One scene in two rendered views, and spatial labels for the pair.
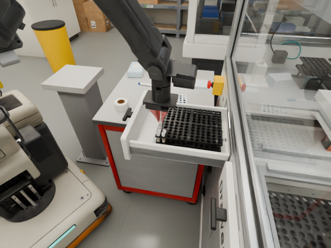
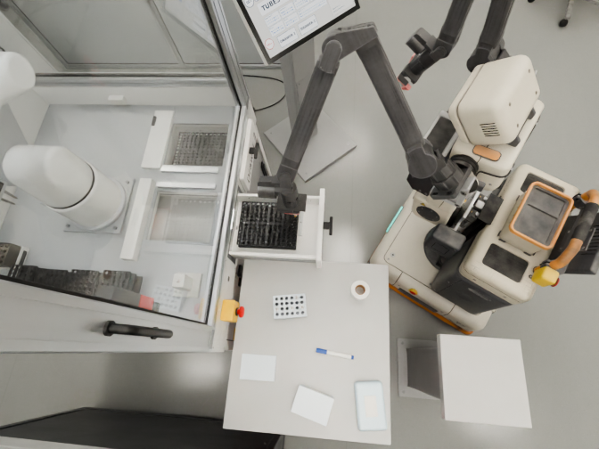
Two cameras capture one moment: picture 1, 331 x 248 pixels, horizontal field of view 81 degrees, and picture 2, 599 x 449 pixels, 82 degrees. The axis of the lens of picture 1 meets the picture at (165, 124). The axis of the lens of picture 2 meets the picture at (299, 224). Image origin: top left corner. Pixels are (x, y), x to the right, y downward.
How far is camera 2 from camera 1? 1.25 m
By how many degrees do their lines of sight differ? 69
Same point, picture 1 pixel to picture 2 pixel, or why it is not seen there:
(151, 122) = (309, 241)
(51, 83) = (502, 344)
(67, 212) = (398, 238)
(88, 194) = (388, 260)
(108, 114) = (371, 274)
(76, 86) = (453, 338)
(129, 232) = (340, 257)
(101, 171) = (404, 328)
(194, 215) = not seen: hidden behind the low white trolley
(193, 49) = not seen: outside the picture
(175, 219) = not seen: hidden behind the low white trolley
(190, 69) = (263, 179)
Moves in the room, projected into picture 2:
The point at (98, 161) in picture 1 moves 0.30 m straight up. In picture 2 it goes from (416, 345) to (431, 344)
